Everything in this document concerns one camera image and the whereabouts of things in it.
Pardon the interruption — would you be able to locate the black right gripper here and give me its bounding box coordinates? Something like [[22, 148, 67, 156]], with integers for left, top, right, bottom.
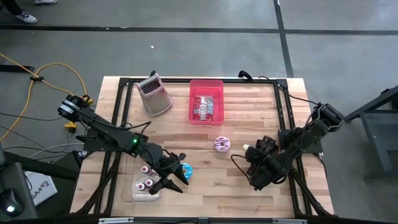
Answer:
[[245, 145, 292, 192]]

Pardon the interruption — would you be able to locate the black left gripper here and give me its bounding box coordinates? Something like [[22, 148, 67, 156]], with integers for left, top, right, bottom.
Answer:
[[141, 143, 190, 195]]

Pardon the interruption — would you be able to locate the blue sprinkled frosted donut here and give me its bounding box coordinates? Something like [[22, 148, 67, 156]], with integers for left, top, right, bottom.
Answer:
[[180, 162, 194, 181]]

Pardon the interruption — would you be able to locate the red snack packet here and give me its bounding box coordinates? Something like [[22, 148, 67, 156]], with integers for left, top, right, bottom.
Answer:
[[192, 95, 215, 122]]

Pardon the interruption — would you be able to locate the clear plastic container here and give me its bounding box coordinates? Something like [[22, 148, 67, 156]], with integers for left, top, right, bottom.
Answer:
[[121, 151, 163, 203]]

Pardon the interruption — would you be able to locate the pink plastic bin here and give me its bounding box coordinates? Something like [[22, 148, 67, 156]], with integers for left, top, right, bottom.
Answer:
[[188, 79, 225, 126]]

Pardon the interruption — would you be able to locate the black metal stand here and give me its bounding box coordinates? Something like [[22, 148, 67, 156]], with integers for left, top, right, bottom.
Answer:
[[341, 84, 398, 183]]

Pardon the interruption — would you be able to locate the white printed box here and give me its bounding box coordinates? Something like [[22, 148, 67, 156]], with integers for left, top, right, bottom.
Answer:
[[24, 170, 58, 207]]

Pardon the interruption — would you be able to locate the dark grey mouse pad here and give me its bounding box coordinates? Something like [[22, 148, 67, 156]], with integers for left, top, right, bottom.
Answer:
[[0, 161, 39, 220]]

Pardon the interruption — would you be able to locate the black computer mouse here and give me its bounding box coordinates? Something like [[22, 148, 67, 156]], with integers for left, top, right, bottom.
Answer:
[[0, 189, 25, 218]]

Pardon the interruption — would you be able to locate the person's leg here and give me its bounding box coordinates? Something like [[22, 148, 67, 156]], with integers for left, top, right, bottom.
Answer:
[[0, 0, 24, 16]]

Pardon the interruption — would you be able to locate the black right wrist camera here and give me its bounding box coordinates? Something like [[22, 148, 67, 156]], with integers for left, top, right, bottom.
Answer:
[[255, 135, 280, 156]]

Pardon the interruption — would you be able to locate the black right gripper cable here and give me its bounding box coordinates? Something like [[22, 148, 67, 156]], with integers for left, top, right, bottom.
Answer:
[[231, 154, 251, 180]]

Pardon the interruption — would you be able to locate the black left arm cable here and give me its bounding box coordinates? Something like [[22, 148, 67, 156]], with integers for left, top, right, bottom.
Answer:
[[104, 121, 152, 131]]

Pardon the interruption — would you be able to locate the silver frame bracket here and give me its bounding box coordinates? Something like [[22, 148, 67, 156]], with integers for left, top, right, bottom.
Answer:
[[98, 217, 135, 224], [272, 218, 308, 224]]

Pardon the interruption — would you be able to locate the metal box grater pink handle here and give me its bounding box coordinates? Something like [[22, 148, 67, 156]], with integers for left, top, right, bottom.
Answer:
[[136, 72, 174, 118]]

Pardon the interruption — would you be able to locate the black table rig frame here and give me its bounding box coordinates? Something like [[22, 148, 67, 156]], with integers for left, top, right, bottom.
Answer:
[[70, 76, 335, 218]]

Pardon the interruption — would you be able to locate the white floor cable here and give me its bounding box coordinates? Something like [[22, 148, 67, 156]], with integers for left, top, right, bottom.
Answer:
[[27, 142, 86, 159]]

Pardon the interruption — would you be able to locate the yellow extension cable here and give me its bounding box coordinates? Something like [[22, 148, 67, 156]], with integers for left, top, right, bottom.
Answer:
[[0, 52, 93, 142]]

